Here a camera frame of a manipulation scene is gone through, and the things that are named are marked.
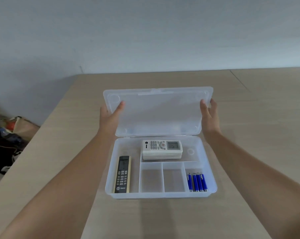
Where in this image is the person's right hand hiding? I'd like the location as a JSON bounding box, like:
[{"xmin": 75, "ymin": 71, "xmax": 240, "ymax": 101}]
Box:
[{"xmin": 200, "ymin": 98, "xmax": 222, "ymax": 138}]

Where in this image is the person's left hand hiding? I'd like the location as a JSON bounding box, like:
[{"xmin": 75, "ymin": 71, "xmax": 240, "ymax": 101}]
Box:
[{"xmin": 99, "ymin": 101, "xmax": 126, "ymax": 137}]

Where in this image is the clear plastic box lid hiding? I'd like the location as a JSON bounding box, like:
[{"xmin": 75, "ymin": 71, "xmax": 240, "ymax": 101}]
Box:
[{"xmin": 103, "ymin": 86, "xmax": 214, "ymax": 137}]

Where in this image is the person's right forearm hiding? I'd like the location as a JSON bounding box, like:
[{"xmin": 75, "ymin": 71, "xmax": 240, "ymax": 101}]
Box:
[{"xmin": 203, "ymin": 130, "xmax": 300, "ymax": 239}]

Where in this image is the person's left forearm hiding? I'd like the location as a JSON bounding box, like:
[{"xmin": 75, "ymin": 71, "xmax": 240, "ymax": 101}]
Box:
[{"xmin": 0, "ymin": 132, "xmax": 117, "ymax": 239}]

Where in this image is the white remote control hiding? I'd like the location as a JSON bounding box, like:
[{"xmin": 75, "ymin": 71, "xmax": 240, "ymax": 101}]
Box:
[{"xmin": 142, "ymin": 139, "xmax": 183, "ymax": 155}]

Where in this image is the black and beige remote control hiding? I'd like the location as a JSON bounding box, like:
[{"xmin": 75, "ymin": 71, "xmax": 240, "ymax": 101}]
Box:
[{"xmin": 114, "ymin": 156, "xmax": 132, "ymax": 194}]

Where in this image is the clear plastic compartment box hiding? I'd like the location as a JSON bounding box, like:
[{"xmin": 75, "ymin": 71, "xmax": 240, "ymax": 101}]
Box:
[{"xmin": 105, "ymin": 135, "xmax": 218, "ymax": 199}]

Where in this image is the brown paper bag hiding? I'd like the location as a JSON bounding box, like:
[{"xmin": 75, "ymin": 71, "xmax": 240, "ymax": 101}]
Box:
[{"xmin": 0, "ymin": 116, "xmax": 41, "ymax": 143}]

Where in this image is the black bag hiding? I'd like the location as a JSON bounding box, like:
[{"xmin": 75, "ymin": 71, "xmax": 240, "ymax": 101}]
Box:
[{"xmin": 0, "ymin": 128, "xmax": 26, "ymax": 175}]

